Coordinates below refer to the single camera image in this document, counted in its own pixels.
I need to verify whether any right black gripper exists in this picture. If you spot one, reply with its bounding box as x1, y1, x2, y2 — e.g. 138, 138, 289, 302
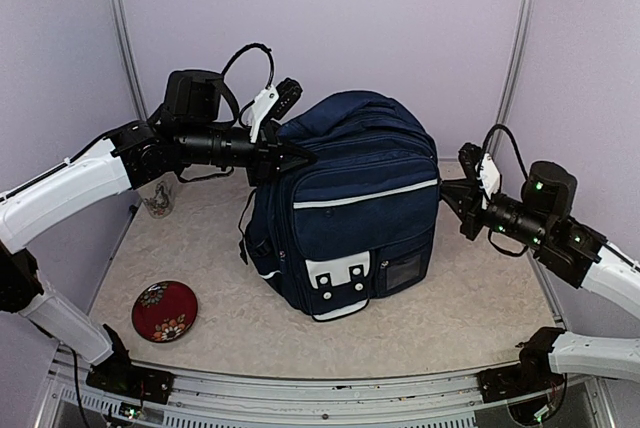
436, 177, 552, 250

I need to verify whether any navy blue student backpack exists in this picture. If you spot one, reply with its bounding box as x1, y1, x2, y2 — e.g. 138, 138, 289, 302
239, 91, 440, 322

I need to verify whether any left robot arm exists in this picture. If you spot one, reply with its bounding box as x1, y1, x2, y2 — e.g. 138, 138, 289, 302
1, 70, 315, 404

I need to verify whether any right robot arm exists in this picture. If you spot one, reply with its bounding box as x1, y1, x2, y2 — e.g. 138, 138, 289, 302
441, 144, 639, 403

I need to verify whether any white patterned ceramic cup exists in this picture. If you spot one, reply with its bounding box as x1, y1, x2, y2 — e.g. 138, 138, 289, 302
137, 177, 176, 219

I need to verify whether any red floral plate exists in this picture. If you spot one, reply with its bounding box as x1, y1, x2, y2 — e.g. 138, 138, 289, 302
131, 280, 199, 343

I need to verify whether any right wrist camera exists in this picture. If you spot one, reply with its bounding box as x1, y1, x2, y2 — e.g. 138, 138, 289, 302
458, 142, 502, 210

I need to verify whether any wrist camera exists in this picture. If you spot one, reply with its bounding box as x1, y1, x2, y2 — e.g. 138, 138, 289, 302
458, 142, 502, 210
248, 78, 303, 143

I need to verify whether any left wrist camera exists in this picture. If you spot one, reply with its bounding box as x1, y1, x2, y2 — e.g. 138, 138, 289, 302
248, 78, 303, 143

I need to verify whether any front aluminium rail base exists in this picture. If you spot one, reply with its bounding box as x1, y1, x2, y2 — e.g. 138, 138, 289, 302
30, 348, 615, 427

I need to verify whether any right aluminium frame post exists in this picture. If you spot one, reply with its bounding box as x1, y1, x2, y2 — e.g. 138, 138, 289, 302
490, 0, 535, 127

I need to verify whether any aluminium frame post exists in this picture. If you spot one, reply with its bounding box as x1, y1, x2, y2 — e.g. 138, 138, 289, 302
490, 0, 535, 127
108, 0, 149, 124

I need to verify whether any left aluminium frame post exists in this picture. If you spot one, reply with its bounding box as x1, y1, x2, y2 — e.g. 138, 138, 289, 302
108, 0, 149, 124

